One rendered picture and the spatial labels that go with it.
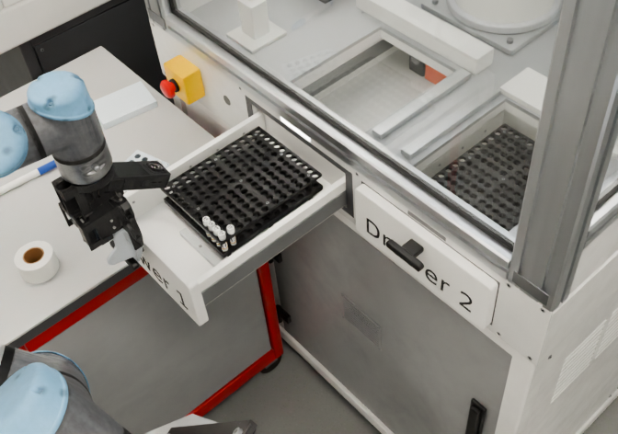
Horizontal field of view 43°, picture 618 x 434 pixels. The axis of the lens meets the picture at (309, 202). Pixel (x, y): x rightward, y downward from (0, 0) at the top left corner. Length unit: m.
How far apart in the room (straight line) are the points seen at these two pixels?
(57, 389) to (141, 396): 0.87
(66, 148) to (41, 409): 0.34
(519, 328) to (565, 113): 0.43
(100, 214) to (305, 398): 1.10
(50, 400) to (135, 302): 0.66
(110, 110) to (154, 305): 0.44
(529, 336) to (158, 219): 0.66
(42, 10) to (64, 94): 0.96
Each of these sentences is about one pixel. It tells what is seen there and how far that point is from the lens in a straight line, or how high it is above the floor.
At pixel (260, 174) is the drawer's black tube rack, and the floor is 0.90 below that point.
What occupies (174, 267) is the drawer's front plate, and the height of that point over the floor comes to 0.93.
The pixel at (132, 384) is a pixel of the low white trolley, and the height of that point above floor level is 0.39.
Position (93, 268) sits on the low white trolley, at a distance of 1.50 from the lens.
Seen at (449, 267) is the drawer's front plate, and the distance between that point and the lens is 1.23.
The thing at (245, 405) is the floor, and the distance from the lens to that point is 2.15.
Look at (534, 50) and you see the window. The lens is 0.93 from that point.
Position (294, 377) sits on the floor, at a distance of 2.18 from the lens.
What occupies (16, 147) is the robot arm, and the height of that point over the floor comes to 1.31.
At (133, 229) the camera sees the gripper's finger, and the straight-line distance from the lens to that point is 1.21.
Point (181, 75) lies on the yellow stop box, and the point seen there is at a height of 0.91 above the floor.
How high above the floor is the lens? 1.88
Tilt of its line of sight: 48 degrees down
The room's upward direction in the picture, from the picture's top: 6 degrees counter-clockwise
